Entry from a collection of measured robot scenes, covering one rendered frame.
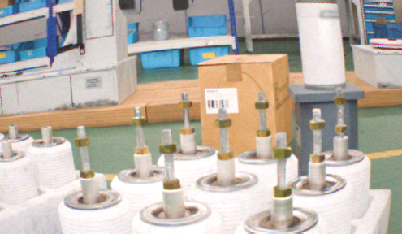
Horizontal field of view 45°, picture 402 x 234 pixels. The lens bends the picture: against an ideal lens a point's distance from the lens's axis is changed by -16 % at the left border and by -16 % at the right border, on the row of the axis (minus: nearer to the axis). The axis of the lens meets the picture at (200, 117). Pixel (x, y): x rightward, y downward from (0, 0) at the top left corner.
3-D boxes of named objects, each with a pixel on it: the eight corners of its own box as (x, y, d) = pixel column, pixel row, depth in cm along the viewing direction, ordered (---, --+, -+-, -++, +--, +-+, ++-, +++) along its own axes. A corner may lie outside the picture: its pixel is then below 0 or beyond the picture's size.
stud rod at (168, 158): (166, 203, 57) (158, 131, 56) (170, 200, 58) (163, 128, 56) (175, 204, 56) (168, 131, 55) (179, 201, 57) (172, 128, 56)
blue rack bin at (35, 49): (33, 57, 575) (32, 40, 572) (61, 53, 572) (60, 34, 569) (18, 62, 526) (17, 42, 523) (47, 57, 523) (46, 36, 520)
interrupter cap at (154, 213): (131, 227, 54) (130, 222, 54) (149, 205, 62) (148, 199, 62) (205, 229, 53) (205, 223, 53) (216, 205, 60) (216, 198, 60)
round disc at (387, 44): (364, 46, 284) (363, 36, 283) (406, 46, 282) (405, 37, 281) (378, 49, 254) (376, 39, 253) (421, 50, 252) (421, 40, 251)
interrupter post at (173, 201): (162, 220, 56) (157, 191, 56) (166, 213, 59) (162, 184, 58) (184, 220, 56) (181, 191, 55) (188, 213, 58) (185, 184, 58)
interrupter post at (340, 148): (339, 157, 73) (339, 134, 73) (351, 159, 72) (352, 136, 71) (329, 162, 72) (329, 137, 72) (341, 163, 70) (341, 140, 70)
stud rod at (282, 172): (281, 213, 51) (280, 135, 49) (274, 210, 51) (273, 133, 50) (289, 210, 51) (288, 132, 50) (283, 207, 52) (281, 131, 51)
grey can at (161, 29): (154, 41, 539) (153, 22, 536) (170, 39, 538) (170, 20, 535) (153, 41, 524) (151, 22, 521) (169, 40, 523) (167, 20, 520)
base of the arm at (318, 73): (300, 85, 110) (292, 3, 107) (341, 83, 110) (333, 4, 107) (307, 91, 101) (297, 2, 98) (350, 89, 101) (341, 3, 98)
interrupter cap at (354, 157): (338, 151, 77) (338, 146, 77) (373, 158, 71) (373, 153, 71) (304, 163, 73) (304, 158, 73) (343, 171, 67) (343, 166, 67)
